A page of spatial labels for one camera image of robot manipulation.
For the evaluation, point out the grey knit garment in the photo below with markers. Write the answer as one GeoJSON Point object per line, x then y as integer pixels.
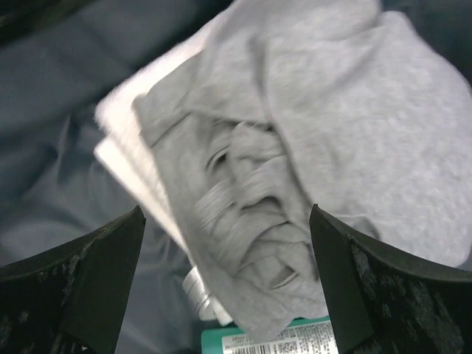
{"type": "Point", "coordinates": [338, 105]}

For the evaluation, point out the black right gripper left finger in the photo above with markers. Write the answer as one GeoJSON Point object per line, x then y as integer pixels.
{"type": "Point", "coordinates": [72, 298]}

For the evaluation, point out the folded white towel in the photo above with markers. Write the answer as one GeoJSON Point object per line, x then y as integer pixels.
{"type": "Point", "coordinates": [130, 156]}

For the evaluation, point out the blue fish print suitcase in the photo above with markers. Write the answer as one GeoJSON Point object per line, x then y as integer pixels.
{"type": "Point", "coordinates": [56, 66]}

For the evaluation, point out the small silver capped tube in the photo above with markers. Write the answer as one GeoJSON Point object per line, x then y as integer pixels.
{"type": "Point", "coordinates": [204, 303]}

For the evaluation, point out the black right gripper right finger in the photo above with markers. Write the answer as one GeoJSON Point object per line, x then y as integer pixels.
{"type": "Point", "coordinates": [381, 299]}

